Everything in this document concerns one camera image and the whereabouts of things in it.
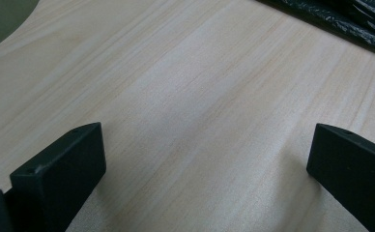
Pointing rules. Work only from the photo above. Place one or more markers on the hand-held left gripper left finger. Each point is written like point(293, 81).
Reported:
point(60, 170)

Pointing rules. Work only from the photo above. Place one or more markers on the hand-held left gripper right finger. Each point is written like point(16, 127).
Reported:
point(353, 167)

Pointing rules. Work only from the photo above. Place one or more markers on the black plastic trash bag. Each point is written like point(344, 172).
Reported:
point(346, 16)

